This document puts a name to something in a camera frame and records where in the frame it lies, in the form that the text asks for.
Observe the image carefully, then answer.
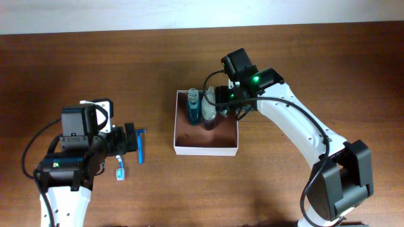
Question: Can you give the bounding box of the blue mouthwash bottle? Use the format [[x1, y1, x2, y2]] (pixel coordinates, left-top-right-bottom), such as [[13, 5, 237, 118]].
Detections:
[[187, 88, 200, 125]]

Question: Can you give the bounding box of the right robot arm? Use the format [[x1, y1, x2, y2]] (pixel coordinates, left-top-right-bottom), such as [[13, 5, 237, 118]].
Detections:
[[215, 49, 374, 226]]

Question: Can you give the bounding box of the white square cardboard box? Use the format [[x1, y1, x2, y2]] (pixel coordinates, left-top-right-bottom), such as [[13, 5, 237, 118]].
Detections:
[[173, 90, 239, 156]]

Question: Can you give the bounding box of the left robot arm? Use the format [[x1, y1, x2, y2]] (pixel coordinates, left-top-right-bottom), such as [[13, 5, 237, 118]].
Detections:
[[33, 98, 138, 226]]

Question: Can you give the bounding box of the blue white toothbrush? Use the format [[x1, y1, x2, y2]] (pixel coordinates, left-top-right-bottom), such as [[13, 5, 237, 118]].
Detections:
[[116, 155, 125, 181]]

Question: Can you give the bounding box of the blue disposable razor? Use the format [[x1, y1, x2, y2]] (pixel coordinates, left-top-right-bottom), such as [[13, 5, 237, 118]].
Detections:
[[136, 129, 146, 164]]

